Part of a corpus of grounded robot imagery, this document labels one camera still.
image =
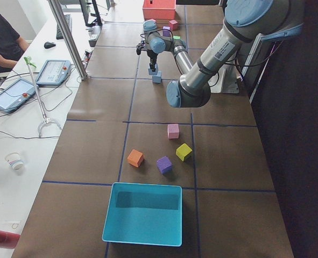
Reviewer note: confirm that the black computer mouse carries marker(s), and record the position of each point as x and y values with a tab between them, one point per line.
48	45

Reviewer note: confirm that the paper cup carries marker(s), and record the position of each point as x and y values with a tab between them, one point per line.
15	161

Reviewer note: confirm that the near teach pendant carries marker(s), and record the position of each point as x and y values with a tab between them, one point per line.
15	95

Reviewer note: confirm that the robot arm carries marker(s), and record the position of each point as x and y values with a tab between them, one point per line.
243	21

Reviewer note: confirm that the grabber reach tool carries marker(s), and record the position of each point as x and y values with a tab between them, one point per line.
46	120

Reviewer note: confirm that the teach pendant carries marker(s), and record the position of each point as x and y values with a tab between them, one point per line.
15	95
53	73

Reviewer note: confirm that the red bottle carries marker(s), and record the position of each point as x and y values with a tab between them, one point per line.
8	240

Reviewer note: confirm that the pink foam block left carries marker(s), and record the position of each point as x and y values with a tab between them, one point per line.
173	131

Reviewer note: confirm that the purple foam block left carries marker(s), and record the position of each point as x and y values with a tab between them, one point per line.
164	164

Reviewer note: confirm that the teal plastic bin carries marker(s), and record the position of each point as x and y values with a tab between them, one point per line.
144	214

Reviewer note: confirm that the aluminium frame post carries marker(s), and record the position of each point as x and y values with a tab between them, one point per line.
68	38

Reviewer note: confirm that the purple foam block right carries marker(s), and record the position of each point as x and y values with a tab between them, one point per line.
166	32

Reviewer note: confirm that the magenta foam block lower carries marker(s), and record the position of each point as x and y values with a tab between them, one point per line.
173	24

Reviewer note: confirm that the yellow foam block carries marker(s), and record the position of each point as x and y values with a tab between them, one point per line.
183	152

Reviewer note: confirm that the purple foam block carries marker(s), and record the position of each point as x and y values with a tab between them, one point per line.
166	32
164	164

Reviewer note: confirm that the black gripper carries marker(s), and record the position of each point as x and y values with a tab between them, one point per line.
152	57

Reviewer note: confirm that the far teach pendant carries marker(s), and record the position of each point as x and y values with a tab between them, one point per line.
53	73

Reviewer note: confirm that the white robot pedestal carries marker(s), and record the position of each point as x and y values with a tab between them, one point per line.
225	81

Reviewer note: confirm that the red plastic bin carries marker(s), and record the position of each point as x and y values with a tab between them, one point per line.
159	9

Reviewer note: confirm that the orange foam block left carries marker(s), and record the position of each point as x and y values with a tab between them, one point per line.
135	158

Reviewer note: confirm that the person in black shirt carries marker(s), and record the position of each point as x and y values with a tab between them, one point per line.
12	46

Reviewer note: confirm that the light blue foam block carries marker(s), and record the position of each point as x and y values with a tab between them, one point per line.
152	72
156	78

